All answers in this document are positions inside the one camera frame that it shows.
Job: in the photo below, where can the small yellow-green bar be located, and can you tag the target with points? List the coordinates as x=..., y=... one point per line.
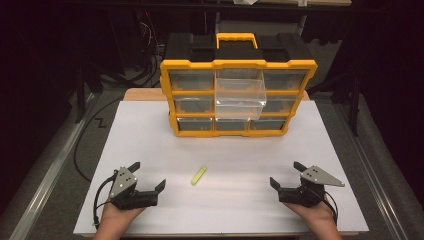
x=199, y=175

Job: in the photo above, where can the grid of small clear drawers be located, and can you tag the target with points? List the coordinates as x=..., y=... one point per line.
x=191, y=80

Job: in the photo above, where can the yellow and black organizer cabinet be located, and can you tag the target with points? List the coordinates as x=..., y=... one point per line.
x=238, y=50

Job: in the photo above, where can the white table sheet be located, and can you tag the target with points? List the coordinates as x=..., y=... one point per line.
x=216, y=156

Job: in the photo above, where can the person's left hand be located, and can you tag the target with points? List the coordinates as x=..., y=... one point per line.
x=115, y=218

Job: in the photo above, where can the person's right hand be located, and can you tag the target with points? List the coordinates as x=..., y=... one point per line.
x=320, y=216

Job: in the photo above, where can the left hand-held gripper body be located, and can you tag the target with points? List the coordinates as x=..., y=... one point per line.
x=125, y=186

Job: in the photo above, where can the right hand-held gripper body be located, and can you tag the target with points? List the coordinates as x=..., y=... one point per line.
x=313, y=176

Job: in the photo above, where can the metal floor rail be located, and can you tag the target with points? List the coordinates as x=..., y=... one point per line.
x=373, y=173
x=50, y=173

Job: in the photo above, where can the black metal stand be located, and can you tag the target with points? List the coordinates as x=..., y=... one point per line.
x=80, y=93

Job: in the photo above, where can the clear plastic organizer drawer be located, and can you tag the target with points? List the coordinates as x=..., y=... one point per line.
x=240, y=96

